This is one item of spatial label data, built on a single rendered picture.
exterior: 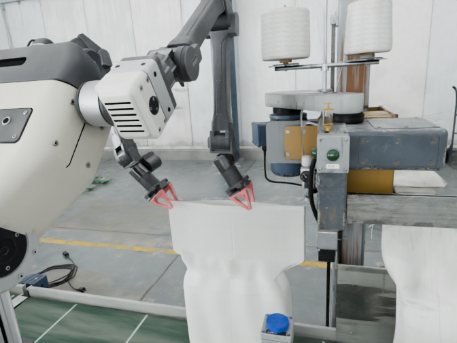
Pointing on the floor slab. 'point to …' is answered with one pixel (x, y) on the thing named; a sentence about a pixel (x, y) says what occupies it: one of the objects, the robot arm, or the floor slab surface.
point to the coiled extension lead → (64, 275)
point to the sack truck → (452, 139)
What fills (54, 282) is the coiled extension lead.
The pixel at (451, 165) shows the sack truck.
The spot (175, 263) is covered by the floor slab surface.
